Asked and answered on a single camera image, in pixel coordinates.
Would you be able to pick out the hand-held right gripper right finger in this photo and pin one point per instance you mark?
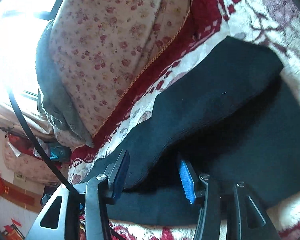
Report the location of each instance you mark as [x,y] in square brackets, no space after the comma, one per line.
[187,182]

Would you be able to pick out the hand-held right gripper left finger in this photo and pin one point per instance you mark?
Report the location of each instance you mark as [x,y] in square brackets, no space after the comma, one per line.
[121,171]

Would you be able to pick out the black pants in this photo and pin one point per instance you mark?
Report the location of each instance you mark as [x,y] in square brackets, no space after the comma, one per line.
[215,92]

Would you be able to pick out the teal bag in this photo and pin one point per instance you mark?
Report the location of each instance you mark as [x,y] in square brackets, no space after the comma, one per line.
[58,153]

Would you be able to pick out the grey fleece garment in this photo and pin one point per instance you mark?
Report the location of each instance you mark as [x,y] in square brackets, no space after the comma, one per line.
[55,105]

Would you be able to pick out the folded floral bedding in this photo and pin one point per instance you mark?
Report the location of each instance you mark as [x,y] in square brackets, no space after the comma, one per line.
[22,160]

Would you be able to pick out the floral sofa backrest cushion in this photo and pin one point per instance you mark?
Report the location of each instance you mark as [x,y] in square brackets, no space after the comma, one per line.
[102,42]

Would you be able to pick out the window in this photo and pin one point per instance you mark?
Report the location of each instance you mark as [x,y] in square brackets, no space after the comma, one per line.
[15,42]

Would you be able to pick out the red and white floral blanket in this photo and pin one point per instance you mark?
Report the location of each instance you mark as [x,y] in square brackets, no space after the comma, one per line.
[252,10]

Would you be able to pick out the red wall banner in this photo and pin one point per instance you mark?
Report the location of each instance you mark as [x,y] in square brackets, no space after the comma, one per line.
[18,195]

